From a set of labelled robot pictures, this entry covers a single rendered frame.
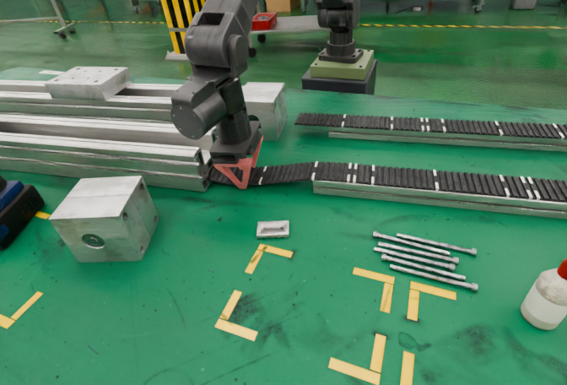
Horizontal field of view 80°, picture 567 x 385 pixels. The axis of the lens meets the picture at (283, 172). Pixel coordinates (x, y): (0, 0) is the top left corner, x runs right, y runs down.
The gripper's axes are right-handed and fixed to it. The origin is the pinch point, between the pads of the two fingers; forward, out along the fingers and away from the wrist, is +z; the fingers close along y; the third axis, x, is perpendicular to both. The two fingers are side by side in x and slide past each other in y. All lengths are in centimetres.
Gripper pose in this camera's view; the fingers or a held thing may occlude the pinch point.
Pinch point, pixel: (245, 176)
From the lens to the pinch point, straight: 65.2
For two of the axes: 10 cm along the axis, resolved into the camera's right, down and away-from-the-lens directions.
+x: 9.7, 0.2, -2.4
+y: -2.0, 6.2, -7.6
